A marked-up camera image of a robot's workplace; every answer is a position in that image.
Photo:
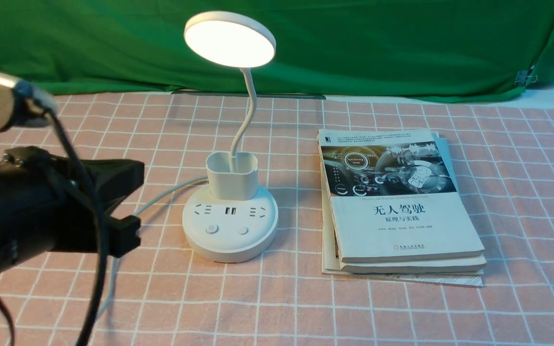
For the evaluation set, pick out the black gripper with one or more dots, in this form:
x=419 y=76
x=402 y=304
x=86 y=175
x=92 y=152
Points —
x=114 y=181

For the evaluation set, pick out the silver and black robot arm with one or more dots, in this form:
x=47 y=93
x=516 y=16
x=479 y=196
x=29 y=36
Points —
x=42 y=207

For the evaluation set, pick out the white desk lamp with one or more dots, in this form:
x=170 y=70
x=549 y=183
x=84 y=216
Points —
x=232 y=218

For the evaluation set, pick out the bottom white book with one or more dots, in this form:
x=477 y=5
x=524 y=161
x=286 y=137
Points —
x=330 y=260

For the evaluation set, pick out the white book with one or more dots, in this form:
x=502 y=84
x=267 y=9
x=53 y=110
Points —
x=330 y=260
x=416 y=264

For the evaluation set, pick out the top autonomous driving book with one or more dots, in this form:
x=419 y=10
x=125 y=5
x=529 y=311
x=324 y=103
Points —
x=397 y=192

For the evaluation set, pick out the green backdrop cloth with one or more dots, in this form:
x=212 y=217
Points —
x=452 y=51

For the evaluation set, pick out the middle white book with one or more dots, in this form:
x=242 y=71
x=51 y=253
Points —
x=416 y=264

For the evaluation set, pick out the pink checkered tablecloth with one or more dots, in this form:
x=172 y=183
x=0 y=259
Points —
x=166 y=295

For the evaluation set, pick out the metal backdrop clip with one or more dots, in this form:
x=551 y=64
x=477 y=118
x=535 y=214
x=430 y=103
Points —
x=525 y=78

